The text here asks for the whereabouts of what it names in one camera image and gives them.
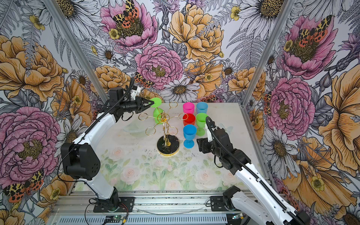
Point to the pink wine glass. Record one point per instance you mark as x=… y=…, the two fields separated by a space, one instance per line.
x=188 y=108

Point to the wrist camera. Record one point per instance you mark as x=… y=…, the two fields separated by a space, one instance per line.
x=209 y=132
x=135 y=92

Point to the left aluminium corner post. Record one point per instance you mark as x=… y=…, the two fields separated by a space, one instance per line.
x=71 y=39

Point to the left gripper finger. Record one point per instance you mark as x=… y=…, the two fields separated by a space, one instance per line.
x=144 y=101
x=145 y=107

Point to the light blue wine glass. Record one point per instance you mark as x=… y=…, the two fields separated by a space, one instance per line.
x=201 y=107

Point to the green wine glass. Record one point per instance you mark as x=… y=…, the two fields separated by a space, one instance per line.
x=156 y=108
x=201 y=122

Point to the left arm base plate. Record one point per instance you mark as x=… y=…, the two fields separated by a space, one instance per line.
x=121 y=204

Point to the red wine glass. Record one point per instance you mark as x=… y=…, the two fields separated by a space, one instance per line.
x=189 y=119

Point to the aluminium front rail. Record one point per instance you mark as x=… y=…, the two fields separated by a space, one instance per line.
x=150 y=208

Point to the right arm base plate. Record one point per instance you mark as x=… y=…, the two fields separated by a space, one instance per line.
x=220 y=204

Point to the gold wine glass rack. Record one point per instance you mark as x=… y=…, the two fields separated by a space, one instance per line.
x=168 y=144

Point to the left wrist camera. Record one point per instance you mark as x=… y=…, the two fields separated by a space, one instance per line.
x=135 y=92

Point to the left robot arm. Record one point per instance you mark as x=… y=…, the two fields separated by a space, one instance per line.
x=79 y=159

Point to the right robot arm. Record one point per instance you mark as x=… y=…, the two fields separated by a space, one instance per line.
x=268 y=208

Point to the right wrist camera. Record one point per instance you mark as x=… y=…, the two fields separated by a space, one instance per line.
x=209 y=132

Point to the aluminium corner post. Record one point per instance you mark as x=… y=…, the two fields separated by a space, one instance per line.
x=71 y=39
x=273 y=37

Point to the right aluminium corner post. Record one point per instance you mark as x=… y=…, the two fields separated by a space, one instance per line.
x=273 y=37

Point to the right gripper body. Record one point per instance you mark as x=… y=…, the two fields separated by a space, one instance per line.
x=207 y=147

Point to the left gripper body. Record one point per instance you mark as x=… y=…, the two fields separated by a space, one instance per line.
x=133 y=105

